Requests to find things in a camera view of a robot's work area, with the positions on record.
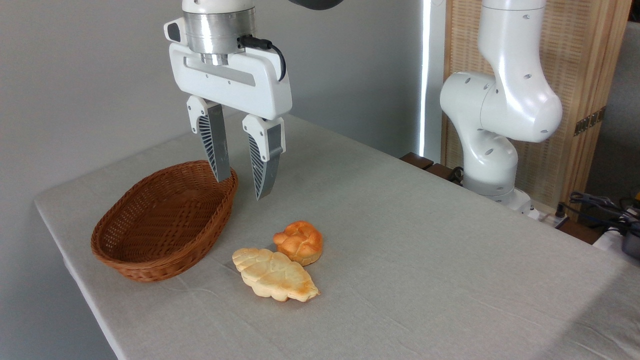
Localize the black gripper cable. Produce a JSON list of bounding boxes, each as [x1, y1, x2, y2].
[[237, 34, 287, 82]]

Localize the brown wicker oval basket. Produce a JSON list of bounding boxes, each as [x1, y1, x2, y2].
[[90, 160, 239, 283]]

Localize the black cable bundle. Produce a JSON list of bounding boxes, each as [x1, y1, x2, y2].
[[556, 191, 640, 237]]

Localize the grey tablecloth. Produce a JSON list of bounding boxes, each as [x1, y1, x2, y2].
[[34, 114, 640, 360]]

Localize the dark grey box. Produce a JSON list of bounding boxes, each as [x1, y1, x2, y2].
[[621, 230, 640, 260]]

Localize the pale leaf-shaped flat bread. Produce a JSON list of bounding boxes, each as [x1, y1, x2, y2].
[[232, 247, 320, 303]]

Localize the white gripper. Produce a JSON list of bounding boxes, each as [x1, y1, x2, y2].
[[168, 42, 294, 202]]

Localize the dark brown wooden board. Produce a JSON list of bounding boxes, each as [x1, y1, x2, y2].
[[399, 152, 464, 187]]

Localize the round golden knotted bread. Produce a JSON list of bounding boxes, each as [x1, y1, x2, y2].
[[273, 220, 324, 267]]

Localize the dark metal screen hinge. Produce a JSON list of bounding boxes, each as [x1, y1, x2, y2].
[[573, 106, 607, 137]]

